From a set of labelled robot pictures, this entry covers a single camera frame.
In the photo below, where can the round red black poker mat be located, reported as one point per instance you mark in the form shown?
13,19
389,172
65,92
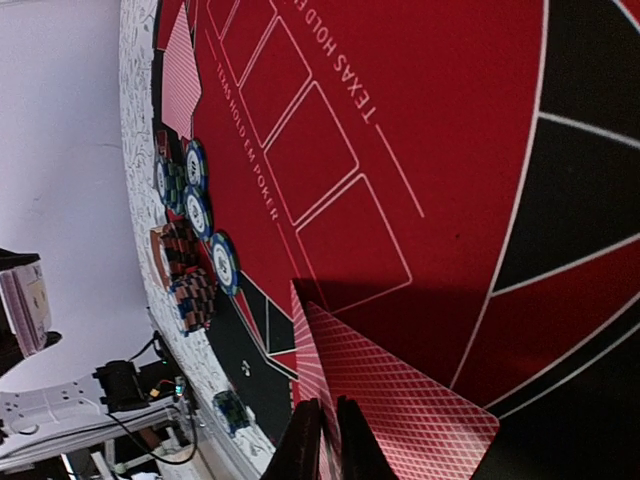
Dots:
457,181

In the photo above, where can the front aluminium rail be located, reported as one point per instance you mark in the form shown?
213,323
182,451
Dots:
44,423

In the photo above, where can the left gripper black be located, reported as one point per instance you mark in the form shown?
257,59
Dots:
9,260

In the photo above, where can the red card bundle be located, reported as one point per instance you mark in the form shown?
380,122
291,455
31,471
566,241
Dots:
25,312

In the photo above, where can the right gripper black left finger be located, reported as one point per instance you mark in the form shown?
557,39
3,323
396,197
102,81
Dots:
297,457

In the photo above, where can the red playing card deck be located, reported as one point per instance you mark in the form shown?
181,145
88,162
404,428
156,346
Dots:
174,250

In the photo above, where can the green poker chip stack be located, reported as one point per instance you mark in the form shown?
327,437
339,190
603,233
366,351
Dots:
230,411

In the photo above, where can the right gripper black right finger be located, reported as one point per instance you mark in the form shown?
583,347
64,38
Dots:
361,455

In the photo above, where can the dealt red card seat eight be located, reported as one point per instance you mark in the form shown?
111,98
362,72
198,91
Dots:
181,86

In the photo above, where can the poker chips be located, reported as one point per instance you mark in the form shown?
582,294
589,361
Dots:
194,294

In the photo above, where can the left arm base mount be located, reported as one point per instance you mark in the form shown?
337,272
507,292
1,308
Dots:
148,377

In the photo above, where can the green chips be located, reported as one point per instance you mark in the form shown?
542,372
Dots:
225,262

